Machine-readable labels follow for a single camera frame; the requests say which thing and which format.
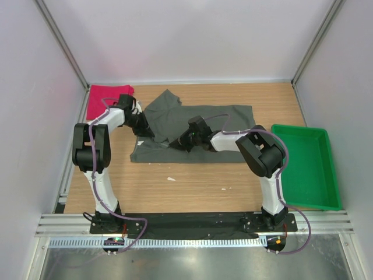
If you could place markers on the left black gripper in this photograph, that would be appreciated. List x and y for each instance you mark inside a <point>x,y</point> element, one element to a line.
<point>144,129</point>

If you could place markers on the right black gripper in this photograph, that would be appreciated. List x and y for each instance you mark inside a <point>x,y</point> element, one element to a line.
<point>181,143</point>

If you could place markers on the grey t shirt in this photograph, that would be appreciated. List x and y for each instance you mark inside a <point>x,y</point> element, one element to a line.
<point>168,119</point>

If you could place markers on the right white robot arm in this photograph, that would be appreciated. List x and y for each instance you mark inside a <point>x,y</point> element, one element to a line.
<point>261,151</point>

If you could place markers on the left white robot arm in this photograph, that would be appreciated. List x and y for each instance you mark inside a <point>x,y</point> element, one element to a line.
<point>91,153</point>

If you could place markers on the folded pink t shirt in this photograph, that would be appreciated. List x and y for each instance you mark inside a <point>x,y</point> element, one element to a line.
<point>110,94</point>

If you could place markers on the green plastic tray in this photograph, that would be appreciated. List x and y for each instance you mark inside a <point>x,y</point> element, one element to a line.
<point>309,180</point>

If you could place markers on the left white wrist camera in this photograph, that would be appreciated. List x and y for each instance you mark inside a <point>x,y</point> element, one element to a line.
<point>136,108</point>

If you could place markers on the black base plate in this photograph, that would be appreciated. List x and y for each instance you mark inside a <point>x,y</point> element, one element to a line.
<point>189,226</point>

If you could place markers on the white slotted cable duct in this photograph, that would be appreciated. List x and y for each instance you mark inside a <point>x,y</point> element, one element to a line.
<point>116,242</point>

